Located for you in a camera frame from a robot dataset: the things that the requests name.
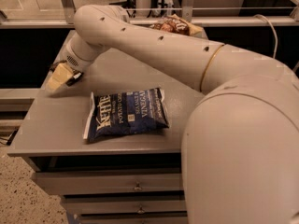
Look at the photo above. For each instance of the blue Kettle chip bag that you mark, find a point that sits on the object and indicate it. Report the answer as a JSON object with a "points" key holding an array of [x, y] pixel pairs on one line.
{"points": [[126, 113]]}

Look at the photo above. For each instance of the bottom grey drawer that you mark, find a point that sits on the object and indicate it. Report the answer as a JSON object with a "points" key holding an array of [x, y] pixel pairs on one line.
{"points": [[151, 218]]}

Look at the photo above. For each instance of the metal window frame rail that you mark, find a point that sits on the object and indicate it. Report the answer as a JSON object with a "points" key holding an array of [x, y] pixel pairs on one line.
{"points": [[251, 21]]}

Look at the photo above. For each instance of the black rxbar chocolate bar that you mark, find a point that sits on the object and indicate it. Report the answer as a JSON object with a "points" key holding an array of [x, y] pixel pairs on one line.
{"points": [[74, 79]]}

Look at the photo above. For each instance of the grey drawer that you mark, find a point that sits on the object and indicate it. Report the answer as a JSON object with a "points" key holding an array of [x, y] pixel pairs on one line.
{"points": [[151, 218], [141, 203], [110, 181]]}

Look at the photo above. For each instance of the top grey drawer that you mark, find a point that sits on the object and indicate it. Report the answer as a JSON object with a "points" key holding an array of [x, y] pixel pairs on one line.
{"points": [[110, 181]]}

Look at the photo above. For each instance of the grey drawer cabinet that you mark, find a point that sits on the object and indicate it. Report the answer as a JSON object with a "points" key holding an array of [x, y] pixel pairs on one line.
{"points": [[109, 145]]}

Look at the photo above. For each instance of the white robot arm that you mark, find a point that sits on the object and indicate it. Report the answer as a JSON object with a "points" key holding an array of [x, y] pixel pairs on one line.
{"points": [[240, 147]]}

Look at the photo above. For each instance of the brown chip bag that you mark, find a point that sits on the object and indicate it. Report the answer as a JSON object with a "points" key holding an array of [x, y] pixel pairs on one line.
{"points": [[177, 25]]}

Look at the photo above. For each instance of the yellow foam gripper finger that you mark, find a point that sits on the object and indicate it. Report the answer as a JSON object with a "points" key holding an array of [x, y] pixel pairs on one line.
{"points": [[61, 74]]}

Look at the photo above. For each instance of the middle grey drawer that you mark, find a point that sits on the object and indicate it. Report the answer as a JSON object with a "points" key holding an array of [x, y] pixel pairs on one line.
{"points": [[141, 203]]}

